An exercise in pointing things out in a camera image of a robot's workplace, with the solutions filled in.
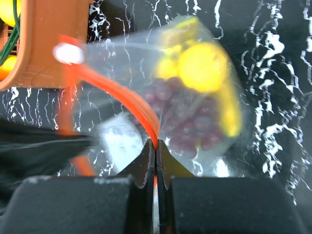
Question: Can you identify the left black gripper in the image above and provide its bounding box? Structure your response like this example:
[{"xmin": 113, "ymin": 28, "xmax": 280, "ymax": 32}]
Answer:
[{"xmin": 0, "ymin": 118, "xmax": 94, "ymax": 214}]

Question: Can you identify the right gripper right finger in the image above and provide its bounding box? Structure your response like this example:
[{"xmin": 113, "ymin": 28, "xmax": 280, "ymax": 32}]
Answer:
[{"xmin": 156, "ymin": 140, "xmax": 194, "ymax": 234}]

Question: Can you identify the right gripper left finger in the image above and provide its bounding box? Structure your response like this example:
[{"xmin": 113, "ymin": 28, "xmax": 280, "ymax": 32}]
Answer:
[{"xmin": 117, "ymin": 139, "xmax": 156, "ymax": 234}]

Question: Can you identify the dark red grape bunch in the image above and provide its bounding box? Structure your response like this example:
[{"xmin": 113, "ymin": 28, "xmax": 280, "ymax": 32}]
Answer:
[{"xmin": 140, "ymin": 77, "xmax": 225, "ymax": 159}]

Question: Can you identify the red zip clear bag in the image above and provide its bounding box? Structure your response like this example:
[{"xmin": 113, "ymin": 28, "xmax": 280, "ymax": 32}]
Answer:
[{"xmin": 53, "ymin": 16, "xmax": 244, "ymax": 176}]

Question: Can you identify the yellow pear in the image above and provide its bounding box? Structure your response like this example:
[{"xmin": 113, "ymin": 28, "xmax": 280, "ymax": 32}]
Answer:
[{"xmin": 178, "ymin": 42, "xmax": 230, "ymax": 93}]

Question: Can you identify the yellow banana bunch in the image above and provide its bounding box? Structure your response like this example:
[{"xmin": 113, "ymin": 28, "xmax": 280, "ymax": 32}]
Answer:
[{"xmin": 155, "ymin": 16, "xmax": 242, "ymax": 137}]

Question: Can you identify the orange plastic basket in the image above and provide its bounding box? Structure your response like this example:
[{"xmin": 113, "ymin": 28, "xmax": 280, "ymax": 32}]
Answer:
[{"xmin": 0, "ymin": 0, "xmax": 93, "ymax": 90}]

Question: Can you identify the small yellow orange fruit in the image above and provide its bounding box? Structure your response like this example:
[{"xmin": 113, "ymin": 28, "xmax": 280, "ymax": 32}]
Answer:
[{"xmin": 0, "ymin": 55, "xmax": 17, "ymax": 81}]

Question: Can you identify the yellow lemon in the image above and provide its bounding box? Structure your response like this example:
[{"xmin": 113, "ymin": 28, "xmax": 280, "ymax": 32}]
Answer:
[{"xmin": 0, "ymin": 0, "xmax": 15, "ymax": 27}]

